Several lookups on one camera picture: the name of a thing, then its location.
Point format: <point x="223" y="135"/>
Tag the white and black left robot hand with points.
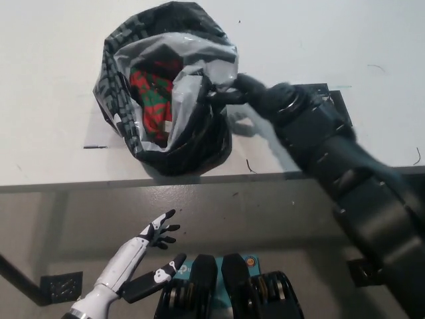
<point x="126" y="262"/>

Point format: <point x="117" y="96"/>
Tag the black tape patch on table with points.
<point x="323" y="92"/>

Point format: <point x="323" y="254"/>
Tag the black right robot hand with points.
<point x="269" y="101"/>

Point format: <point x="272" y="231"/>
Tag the red green coffee bean bag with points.
<point x="152" y="96"/>

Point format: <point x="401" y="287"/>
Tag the black metal table leg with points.
<point x="18" y="280"/>

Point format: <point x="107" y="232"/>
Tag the black plastic bag grey lining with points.
<point x="186" y="156"/>

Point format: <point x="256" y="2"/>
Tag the thin black tape strip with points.
<point x="94" y="147"/>

